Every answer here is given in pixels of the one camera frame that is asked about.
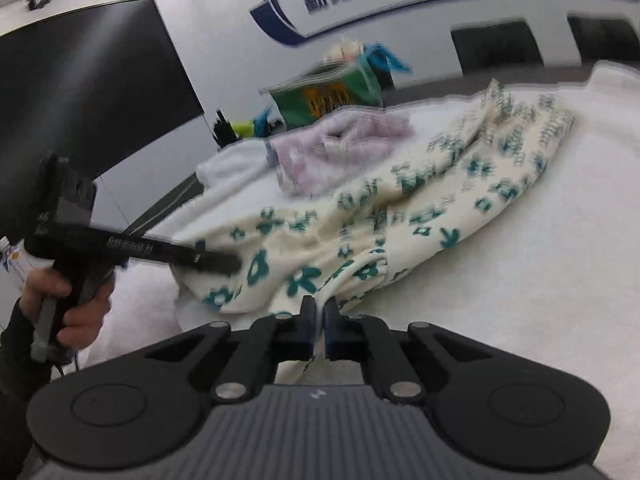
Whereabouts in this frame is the pink floral ruffled garment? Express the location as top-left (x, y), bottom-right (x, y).
top-left (320, 110), bottom-right (417, 161)

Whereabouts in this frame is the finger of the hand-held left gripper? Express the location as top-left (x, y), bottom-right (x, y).
top-left (161, 241), bottom-right (242, 277)

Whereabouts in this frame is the plastic bottle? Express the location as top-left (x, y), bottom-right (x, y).
top-left (0, 236), bottom-right (32, 288)

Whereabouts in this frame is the cream cloth in bag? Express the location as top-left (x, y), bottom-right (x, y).
top-left (327, 37), bottom-right (363, 63)

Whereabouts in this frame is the black walkie-talkie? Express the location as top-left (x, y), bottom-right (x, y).
top-left (212, 109), bottom-right (237, 149)

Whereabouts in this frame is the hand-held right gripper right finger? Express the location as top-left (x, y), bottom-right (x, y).
top-left (322, 300), bottom-right (497, 406)

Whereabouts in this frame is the white fluffy towel blanket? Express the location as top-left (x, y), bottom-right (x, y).
top-left (75, 59), bottom-right (640, 480)

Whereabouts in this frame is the dark wall screen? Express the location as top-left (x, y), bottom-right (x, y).
top-left (0, 0), bottom-right (207, 243)

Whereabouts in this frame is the green bag with blue strap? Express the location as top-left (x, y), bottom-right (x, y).
top-left (252, 42), bottom-right (413, 133)

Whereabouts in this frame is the person's left forearm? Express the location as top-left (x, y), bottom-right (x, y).
top-left (0, 297), bottom-right (76, 480)

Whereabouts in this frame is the cream garment with teal flowers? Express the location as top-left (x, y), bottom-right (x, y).
top-left (172, 77), bottom-right (577, 317)

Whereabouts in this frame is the person's left hand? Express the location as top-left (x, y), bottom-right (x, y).
top-left (20, 266), bottom-right (117, 351)

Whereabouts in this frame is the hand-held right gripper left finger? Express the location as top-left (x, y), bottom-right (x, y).
top-left (144, 296), bottom-right (318, 406)

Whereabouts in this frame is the pink garment with blue trim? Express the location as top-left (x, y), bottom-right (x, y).
top-left (264, 127), bottom-right (361, 197)

